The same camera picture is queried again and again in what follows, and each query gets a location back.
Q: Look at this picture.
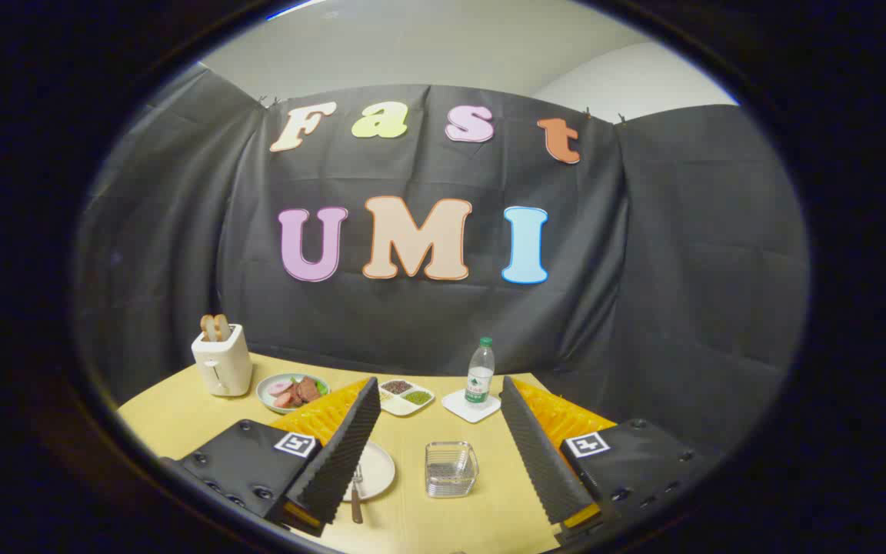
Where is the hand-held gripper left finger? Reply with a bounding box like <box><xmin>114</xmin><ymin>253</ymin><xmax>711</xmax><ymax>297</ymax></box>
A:
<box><xmin>162</xmin><ymin>375</ymin><xmax>382</xmax><ymax>538</ymax></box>

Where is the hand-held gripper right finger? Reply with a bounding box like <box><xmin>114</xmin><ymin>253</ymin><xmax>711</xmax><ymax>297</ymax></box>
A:
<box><xmin>499</xmin><ymin>375</ymin><xmax>701</xmax><ymax>549</ymax></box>

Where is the round white plate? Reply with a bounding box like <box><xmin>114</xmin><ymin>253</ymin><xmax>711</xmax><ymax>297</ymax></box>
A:
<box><xmin>343</xmin><ymin>441</ymin><xmax>397</xmax><ymax>502</ymax></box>

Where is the white divided bean dish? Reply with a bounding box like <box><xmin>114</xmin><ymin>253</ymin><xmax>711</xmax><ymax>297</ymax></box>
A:
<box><xmin>376</xmin><ymin>378</ymin><xmax>435</xmax><ymax>417</ymax></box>

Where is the clear square drainer basket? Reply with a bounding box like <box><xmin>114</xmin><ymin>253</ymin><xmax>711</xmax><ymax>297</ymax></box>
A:
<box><xmin>425</xmin><ymin>441</ymin><xmax>480</xmax><ymax>499</ymax></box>

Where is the pale green food plate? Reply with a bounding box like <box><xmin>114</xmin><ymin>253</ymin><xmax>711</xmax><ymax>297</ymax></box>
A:
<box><xmin>256</xmin><ymin>373</ymin><xmax>330</xmax><ymax>416</ymax></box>

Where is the white square coaster tray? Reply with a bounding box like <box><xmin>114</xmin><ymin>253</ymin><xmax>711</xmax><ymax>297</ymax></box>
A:
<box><xmin>441</xmin><ymin>387</ymin><xmax>502</xmax><ymax>424</ymax></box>

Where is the clear water bottle green cap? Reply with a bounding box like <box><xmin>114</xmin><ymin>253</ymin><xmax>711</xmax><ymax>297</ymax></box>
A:
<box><xmin>465</xmin><ymin>337</ymin><xmax>496</xmax><ymax>404</ymax></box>

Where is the cream white toaster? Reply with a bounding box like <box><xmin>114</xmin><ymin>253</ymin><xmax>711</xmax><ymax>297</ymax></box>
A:
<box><xmin>191</xmin><ymin>323</ymin><xmax>254</xmax><ymax>398</ymax></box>

